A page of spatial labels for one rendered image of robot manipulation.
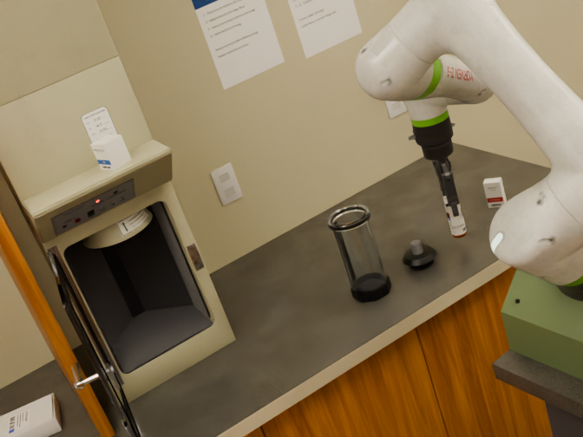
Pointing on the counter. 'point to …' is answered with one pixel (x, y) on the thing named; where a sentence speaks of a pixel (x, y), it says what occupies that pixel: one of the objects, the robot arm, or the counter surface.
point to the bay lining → (134, 276)
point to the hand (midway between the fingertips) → (453, 211)
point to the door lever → (81, 377)
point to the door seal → (93, 347)
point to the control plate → (94, 206)
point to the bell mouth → (119, 231)
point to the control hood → (81, 192)
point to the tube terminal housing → (53, 123)
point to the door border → (91, 350)
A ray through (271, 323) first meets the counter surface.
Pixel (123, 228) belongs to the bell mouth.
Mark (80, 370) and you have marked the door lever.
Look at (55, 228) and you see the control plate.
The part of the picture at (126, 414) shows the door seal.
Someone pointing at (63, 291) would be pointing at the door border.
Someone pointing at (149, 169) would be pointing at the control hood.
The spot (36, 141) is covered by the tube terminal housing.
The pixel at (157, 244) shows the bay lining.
